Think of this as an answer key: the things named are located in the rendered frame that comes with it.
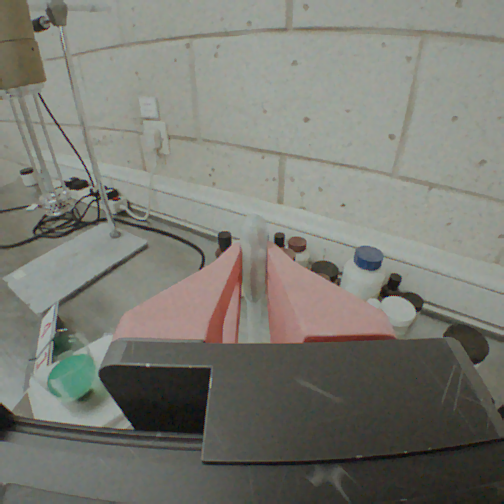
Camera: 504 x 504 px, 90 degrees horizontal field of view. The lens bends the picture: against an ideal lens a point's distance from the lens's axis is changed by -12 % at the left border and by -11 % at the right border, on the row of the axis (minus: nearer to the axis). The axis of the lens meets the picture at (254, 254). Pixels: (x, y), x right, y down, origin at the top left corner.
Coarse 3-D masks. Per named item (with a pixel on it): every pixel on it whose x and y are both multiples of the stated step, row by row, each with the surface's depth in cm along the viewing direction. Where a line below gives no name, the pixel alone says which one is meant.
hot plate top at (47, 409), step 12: (108, 336) 37; (96, 348) 36; (36, 384) 31; (36, 396) 30; (48, 396) 30; (108, 396) 30; (36, 408) 29; (48, 408) 29; (60, 408) 29; (108, 408) 29; (48, 420) 28; (60, 420) 28; (72, 420) 28; (84, 420) 28; (96, 420) 28; (108, 420) 28
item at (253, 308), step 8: (248, 304) 14; (256, 304) 13; (248, 312) 14; (256, 312) 14; (248, 320) 14; (256, 320) 14; (248, 328) 15; (256, 328) 14; (248, 336) 15; (256, 336) 15
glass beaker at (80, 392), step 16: (48, 336) 28; (64, 336) 29; (80, 336) 28; (32, 352) 26; (48, 352) 28; (64, 352) 30; (80, 352) 30; (32, 368) 25; (48, 368) 28; (80, 368) 25; (96, 368) 28; (48, 384) 24; (64, 384) 25; (80, 384) 26; (96, 384) 28; (64, 400) 26; (80, 400) 27; (96, 400) 28; (80, 416) 28
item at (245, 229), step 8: (248, 216) 11; (248, 224) 11; (256, 224) 11; (240, 232) 11; (248, 232) 11; (256, 232) 11; (240, 240) 12; (248, 240) 11; (256, 240) 11; (248, 248) 11; (256, 248) 11; (248, 256) 11; (256, 256) 11; (248, 264) 12; (256, 264) 12; (248, 272) 12; (256, 272) 12; (248, 280) 12; (256, 280) 12; (248, 288) 13; (256, 288) 12; (248, 296) 13; (256, 296) 13
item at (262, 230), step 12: (252, 216) 11; (264, 228) 11; (252, 240) 11; (264, 240) 11; (252, 252) 11; (264, 252) 12; (252, 264) 12; (264, 264) 12; (252, 276) 12; (264, 276) 12; (252, 288) 12; (264, 288) 13; (252, 300) 13
